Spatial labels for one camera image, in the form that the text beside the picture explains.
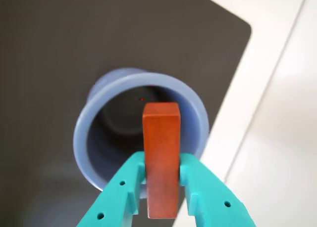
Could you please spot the red wooden block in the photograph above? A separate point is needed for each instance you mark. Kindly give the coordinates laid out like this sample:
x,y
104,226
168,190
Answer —
x,y
161,162

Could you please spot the lavender blue pot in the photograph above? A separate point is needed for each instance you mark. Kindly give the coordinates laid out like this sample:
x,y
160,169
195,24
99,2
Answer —
x,y
81,138

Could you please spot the dark grey textured mat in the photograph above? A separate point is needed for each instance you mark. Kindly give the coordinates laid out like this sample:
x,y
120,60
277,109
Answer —
x,y
49,63

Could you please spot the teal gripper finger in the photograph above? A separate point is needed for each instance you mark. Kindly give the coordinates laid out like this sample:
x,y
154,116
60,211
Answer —
x,y
213,199
114,199

